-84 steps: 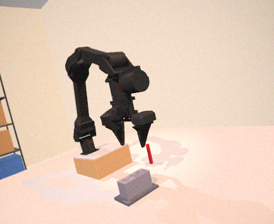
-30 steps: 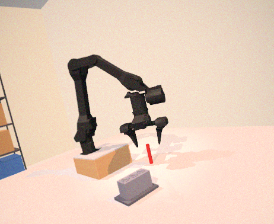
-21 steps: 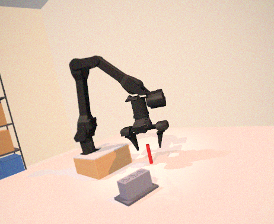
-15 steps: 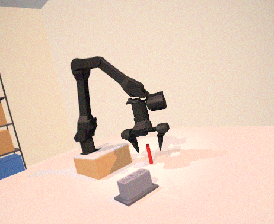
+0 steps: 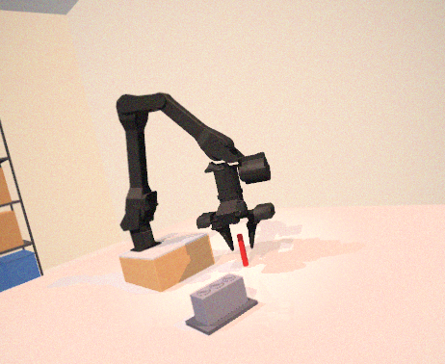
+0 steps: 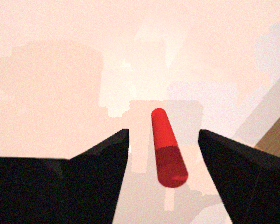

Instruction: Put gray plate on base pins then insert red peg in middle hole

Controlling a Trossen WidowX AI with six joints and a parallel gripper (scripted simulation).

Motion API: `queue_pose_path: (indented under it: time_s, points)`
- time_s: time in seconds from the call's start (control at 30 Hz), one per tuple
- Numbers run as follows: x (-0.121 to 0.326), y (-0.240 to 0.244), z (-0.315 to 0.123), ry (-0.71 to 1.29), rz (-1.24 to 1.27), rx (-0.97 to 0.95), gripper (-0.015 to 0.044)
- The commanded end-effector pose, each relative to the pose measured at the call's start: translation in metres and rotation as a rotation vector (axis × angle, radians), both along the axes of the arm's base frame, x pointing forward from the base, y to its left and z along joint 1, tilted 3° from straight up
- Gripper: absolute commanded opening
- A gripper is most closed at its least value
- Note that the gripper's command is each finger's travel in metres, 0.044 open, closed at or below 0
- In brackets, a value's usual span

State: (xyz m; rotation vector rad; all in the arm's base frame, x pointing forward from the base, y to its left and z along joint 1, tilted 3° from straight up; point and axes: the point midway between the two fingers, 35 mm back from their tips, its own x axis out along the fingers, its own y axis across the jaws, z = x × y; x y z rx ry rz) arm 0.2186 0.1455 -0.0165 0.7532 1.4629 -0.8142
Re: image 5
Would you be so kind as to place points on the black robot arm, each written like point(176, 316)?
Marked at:
point(141, 202)

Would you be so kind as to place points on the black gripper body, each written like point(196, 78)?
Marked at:
point(260, 212)

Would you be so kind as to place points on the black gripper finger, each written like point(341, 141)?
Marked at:
point(251, 230)
point(226, 234)

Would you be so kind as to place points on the red peg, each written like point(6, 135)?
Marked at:
point(242, 250)

